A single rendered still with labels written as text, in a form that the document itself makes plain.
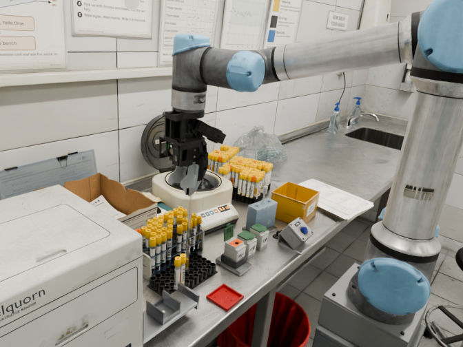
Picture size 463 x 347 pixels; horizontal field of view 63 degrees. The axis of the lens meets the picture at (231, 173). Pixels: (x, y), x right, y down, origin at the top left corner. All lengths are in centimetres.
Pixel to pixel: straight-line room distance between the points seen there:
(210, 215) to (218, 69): 62
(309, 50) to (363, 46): 10
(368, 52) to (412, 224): 32
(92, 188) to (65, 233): 63
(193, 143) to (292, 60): 27
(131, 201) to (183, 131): 43
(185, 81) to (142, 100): 64
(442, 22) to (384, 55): 19
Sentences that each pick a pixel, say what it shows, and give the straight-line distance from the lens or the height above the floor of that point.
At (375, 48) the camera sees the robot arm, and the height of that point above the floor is 150.
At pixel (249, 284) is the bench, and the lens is 106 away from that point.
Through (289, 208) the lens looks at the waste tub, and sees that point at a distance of 134.
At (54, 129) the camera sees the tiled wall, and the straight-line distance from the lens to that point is 126.
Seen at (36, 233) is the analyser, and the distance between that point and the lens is 70.
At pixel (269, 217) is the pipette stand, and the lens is 128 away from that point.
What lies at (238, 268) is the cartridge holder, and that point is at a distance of 108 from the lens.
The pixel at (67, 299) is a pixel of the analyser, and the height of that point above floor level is 112.
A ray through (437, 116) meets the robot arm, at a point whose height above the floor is 142.
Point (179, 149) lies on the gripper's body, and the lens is 82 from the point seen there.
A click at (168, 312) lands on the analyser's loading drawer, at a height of 91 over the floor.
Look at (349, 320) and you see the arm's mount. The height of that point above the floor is 93.
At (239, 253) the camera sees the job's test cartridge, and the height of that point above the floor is 93.
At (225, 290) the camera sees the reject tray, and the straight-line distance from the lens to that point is 102.
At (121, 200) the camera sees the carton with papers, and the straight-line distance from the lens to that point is 124.
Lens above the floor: 152
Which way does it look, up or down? 22 degrees down
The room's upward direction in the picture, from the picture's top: 6 degrees clockwise
